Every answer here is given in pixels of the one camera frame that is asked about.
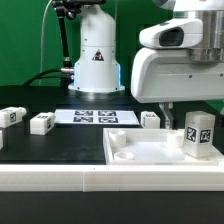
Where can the white fiducial marker sheet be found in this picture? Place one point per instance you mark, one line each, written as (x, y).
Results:
(95, 117)

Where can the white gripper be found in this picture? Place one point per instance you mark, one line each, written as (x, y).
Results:
(168, 76)

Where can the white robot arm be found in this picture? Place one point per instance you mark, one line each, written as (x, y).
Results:
(97, 72)

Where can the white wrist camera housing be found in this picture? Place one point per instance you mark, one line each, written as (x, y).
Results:
(175, 33)

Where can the white square tabletop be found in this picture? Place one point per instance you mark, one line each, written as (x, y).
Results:
(137, 146)

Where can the white fence wall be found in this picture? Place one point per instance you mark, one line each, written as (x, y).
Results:
(92, 178)

